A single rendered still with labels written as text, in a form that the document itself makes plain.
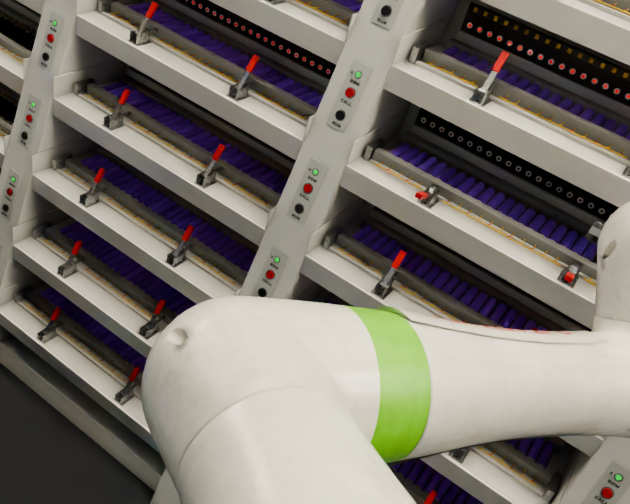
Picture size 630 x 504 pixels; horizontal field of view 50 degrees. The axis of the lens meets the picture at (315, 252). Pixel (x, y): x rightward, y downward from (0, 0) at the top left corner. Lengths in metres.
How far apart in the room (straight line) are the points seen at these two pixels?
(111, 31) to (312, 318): 1.18
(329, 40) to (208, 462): 0.98
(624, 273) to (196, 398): 0.44
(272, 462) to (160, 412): 0.10
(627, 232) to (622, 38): 0.50
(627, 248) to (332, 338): 0.34
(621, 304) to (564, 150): 0.48
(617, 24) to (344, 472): 0.91
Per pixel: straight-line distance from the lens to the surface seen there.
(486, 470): 1.32
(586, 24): 1.14
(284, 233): 1.30
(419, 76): 1.19
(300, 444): 0.35
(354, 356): 0.44
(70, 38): 1.62
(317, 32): 1.26
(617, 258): 0.69
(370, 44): 1.22
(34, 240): 1.80
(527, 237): 1.20
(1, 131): 1.85
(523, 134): 1.14
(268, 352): 0.40
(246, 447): 0.36
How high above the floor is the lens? 1.20
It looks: 20 degrees down
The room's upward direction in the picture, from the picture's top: 25 degrees clockwise
